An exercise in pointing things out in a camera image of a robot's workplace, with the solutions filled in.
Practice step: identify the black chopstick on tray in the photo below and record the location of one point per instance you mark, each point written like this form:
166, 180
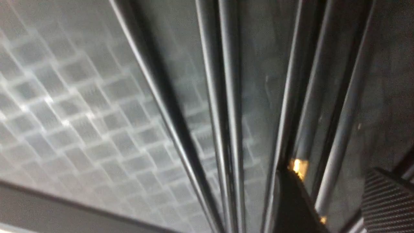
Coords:
229, 26
343, 114

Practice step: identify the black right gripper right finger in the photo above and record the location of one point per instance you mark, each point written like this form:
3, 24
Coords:
387, 204

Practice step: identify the black plastic tray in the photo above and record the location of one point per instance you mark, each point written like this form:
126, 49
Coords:
85, 149

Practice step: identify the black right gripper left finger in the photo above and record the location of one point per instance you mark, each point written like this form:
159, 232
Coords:
296, 212

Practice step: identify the black chopstick gold band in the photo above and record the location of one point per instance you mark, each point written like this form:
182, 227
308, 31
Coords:
149, 60
209, 30

